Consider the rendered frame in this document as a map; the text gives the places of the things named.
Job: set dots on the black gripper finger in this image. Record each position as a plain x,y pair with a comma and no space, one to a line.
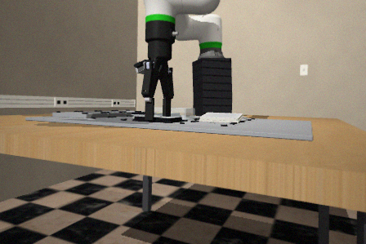
150,82
167,89

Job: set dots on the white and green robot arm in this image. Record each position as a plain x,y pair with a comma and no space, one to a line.
160,25

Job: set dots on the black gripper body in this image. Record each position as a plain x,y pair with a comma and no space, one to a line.
159,52

